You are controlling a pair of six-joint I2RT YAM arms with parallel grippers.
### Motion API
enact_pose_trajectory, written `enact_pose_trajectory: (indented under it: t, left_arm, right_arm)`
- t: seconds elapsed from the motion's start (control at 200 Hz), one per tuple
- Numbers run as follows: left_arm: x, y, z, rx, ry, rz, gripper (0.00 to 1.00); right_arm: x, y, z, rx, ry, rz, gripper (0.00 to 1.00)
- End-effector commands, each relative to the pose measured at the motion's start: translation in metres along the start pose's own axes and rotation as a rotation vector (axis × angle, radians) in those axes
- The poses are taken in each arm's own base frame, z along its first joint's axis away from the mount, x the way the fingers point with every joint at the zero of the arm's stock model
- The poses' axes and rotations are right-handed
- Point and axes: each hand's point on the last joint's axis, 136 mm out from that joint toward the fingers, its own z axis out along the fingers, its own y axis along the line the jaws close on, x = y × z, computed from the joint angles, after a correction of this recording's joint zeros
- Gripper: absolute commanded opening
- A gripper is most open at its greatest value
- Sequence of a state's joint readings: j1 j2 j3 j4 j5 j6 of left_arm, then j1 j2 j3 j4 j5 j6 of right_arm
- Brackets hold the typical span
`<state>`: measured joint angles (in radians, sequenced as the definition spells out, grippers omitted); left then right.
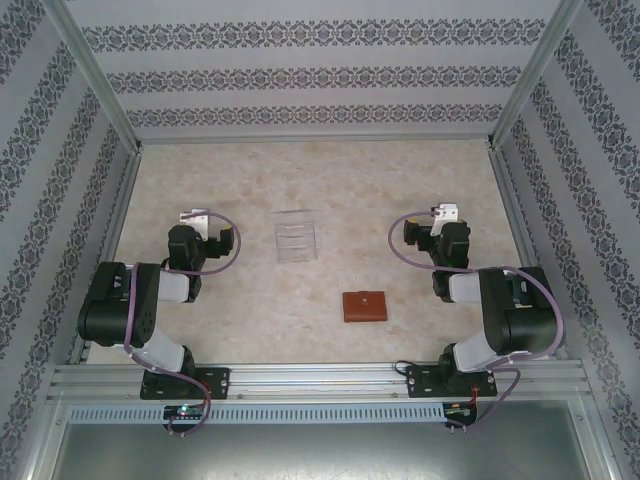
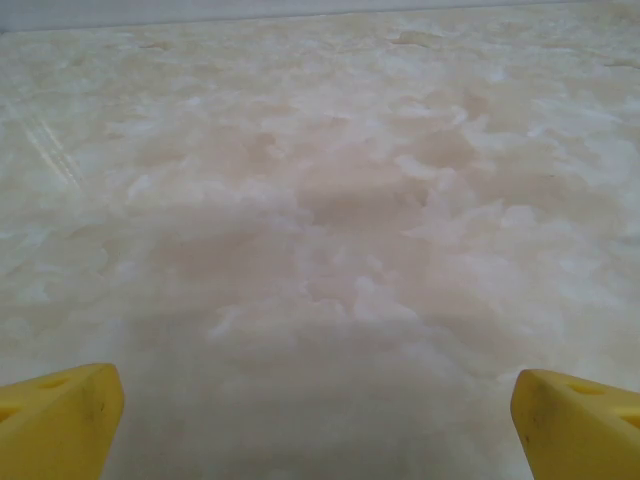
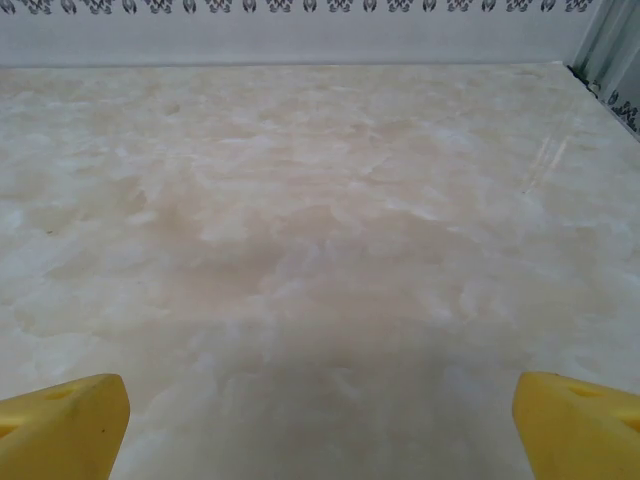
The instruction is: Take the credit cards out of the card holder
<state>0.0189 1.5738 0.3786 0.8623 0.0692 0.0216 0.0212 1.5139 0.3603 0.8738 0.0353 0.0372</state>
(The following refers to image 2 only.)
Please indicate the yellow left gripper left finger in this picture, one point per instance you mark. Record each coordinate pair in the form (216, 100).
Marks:
(55, 425)

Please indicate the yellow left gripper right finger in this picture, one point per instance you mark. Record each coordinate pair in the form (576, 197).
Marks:
(575, 430)

